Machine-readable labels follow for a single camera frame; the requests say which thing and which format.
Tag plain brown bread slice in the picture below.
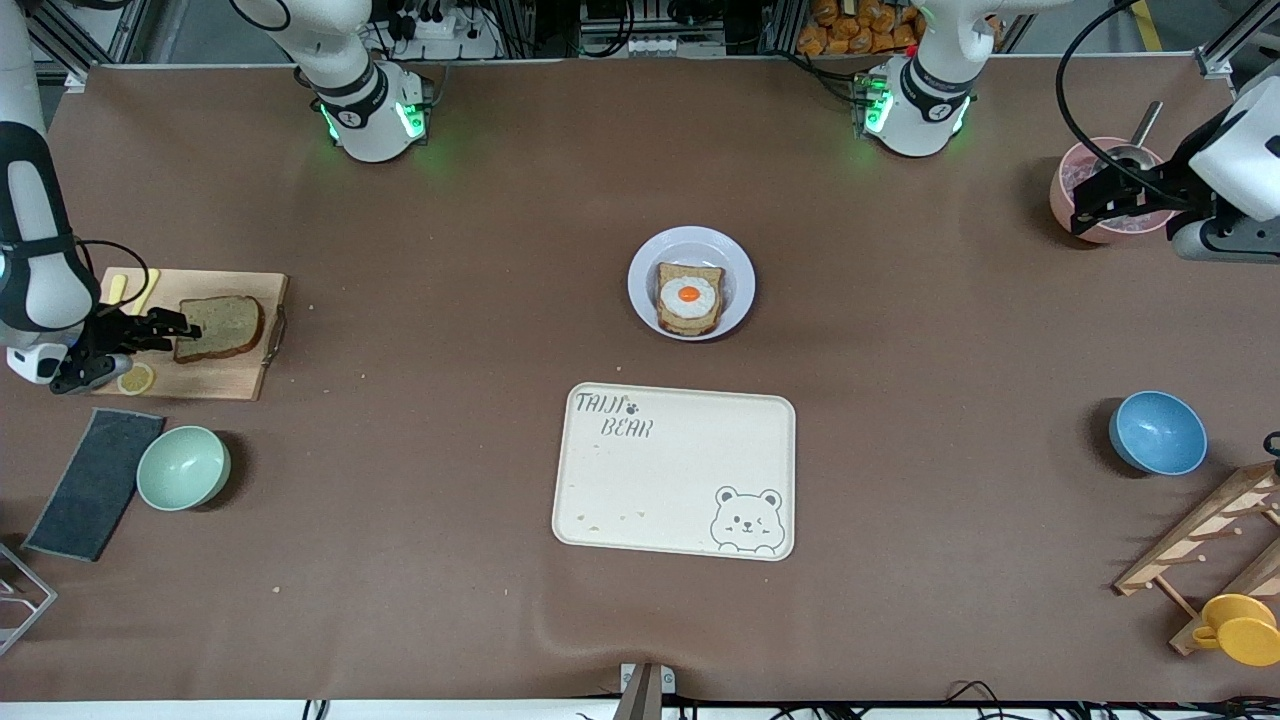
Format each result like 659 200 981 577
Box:
174 295 265 364

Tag white round plate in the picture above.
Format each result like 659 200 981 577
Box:
627 226 756 342

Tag fried egg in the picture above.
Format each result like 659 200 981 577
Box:
660 276 719 321

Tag clear ice cubes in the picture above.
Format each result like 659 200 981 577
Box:
1062 160 1166 233

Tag pink bowl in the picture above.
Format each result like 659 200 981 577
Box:
1049 137 1181 245

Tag metal scoop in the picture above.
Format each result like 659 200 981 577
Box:
1095 100 1164 176

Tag wooden cutting board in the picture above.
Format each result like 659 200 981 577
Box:
92 267 290 402

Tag light green bowl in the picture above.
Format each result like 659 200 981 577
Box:
136 425 232 513

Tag dark grey cloth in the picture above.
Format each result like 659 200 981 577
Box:
22 407 166 563

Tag blue bowl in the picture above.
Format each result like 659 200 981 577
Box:
1108 390 1209 477

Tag orange snack pile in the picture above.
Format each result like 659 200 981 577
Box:
797 0 923 57

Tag wooden drying rack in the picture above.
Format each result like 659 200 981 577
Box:
1113 460 1280 657

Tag brown table mat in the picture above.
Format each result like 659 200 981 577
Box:
0 55 1280 703

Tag white power strip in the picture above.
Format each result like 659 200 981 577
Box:
375 5 501 61

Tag yellow cup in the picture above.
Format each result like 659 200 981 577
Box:
1192 594 1280 668

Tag cream bear print tray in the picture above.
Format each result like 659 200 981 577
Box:
551 382 797 562

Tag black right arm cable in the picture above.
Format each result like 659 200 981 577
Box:
75 240 151 323

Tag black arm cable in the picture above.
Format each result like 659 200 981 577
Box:
75 240 151 323
1057 0 1201 201

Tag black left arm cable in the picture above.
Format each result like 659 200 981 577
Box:
1057 0 1201 201

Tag aluminium frame post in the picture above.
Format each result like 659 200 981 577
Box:
1195 0 1280 79
30 0 151 93

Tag metal wire rack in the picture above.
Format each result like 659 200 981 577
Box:
0 540 58 658

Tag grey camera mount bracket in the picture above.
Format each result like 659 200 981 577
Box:
612 662 677 720

